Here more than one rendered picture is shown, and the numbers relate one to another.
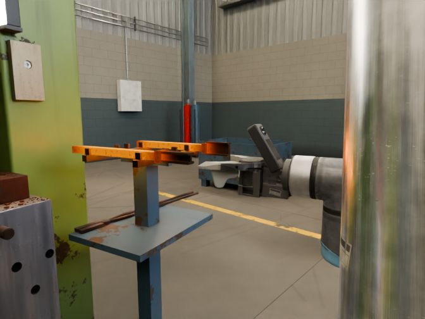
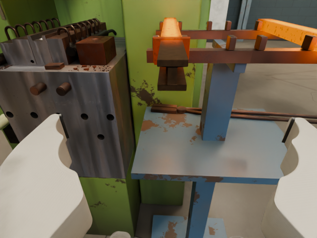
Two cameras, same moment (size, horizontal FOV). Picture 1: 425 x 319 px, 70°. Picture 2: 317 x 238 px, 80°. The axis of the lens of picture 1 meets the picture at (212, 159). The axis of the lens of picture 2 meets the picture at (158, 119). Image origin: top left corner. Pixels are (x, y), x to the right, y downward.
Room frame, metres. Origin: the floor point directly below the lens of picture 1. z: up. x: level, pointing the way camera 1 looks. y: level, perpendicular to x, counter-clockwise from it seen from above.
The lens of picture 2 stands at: (0.70, -0.09, 1.09)
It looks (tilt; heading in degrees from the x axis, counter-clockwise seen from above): 33 degrees down; 64
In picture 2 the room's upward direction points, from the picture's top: 1 degrees counter-clockwise
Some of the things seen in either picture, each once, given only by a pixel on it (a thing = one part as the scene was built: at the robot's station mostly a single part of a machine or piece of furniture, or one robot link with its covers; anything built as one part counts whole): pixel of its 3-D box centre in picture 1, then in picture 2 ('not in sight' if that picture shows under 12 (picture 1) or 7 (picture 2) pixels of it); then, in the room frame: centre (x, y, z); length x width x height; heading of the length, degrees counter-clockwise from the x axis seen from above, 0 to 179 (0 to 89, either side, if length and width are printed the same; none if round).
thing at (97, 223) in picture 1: (148, 207); (244, 114); (1.17, 0.26, 0.77); 0.60 x 0.04 x 0.01; 144
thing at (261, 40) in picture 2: (145, 149); (229, 32); (1.02, 0.23, 1.03); 0.23 x 0.06 x 0.02; 61
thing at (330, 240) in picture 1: (350, 235); not in sight; (0.60, -0.29, 0.89); 0.12 x 0.09 x 0.12; 74
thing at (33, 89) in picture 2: not in sight; (38, 88); (0.61, 0.52, 0.87); 0.04 x 0.03 x 0.03; 60
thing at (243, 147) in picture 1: (244, 164); not in sight; (4.72, -0.50, 0.36); 1.21 x 0.81 x 0.72; 54
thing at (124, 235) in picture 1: (147, 225); (211, 136); (1.02, 0.23, 0.76); 0.40 x 0.30 x 0.02; 151
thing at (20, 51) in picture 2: not in sight; (66, 38); (0.73, 0.79, 0.96); 0.42 x 0.20 x 0.09; 60
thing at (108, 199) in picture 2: not in sight; (108, 166); (0.78, 0.77, 0.23); 0.56 x 0.38 x 0.47; 60
